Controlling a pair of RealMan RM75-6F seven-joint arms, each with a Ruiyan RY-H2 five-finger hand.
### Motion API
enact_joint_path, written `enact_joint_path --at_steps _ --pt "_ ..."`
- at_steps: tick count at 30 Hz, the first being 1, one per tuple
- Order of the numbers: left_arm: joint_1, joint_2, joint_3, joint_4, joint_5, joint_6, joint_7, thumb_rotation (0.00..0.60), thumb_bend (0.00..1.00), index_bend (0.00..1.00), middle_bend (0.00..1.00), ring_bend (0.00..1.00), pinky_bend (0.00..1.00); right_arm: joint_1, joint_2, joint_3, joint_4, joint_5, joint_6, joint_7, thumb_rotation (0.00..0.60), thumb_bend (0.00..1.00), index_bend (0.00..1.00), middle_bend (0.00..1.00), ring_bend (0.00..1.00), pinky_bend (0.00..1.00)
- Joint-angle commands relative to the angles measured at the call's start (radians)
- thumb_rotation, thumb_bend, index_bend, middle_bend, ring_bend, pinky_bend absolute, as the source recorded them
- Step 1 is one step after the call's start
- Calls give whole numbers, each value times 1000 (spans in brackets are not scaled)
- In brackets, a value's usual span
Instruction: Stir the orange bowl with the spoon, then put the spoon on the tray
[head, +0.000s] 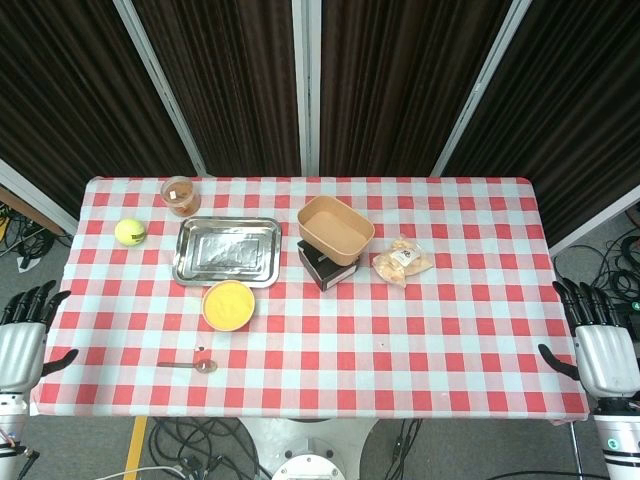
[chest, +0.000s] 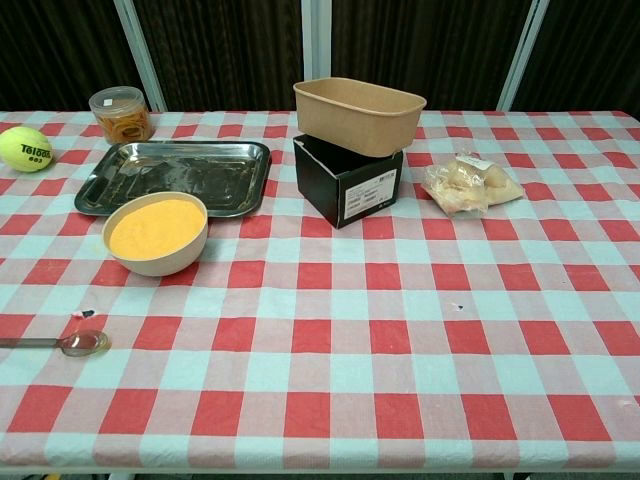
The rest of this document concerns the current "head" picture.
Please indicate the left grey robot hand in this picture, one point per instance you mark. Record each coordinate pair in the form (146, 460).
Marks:
(20, 345)

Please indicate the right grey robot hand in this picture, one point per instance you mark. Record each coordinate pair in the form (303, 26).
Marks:
(607, 355)

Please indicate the silver spoon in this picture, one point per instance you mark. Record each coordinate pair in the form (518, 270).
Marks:
(205, 366)

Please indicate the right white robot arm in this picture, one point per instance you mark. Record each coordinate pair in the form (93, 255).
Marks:
(620, 440)

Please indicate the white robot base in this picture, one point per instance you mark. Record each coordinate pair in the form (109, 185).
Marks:
(310, 450)

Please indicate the orange bowl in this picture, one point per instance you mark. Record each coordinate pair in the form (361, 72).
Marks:
(229, 305)

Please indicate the rectangular stainless steel tray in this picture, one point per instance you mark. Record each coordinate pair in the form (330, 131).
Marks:
(227, 252)

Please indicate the black power strip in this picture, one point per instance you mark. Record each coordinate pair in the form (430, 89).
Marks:
(631, 306)

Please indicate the yellow tennis ball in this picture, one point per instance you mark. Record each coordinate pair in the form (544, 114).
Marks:
(130, 232)

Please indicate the clear cup orange contents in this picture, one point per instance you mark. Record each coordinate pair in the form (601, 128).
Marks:
(180, 195)

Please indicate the clear bag of bread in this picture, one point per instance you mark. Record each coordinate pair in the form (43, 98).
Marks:
(400, 262)

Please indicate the red white checkered tablecloth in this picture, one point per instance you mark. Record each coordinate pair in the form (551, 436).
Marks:
(350, 350)

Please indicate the dark brown curtain panel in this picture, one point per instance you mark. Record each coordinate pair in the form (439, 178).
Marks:
(565, 100)
(230, 85)
(400, 85)
(75, 90)

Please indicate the black cardboard box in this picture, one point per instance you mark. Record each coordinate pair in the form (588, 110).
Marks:
(325, 275)

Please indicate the brown kraft paper container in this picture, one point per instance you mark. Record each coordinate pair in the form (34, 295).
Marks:
(332, 230)

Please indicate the white partition frame post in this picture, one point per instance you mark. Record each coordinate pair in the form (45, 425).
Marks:
(595, 220)
(306, 85)
(35, 197)
(160, 90)
(480, 85)

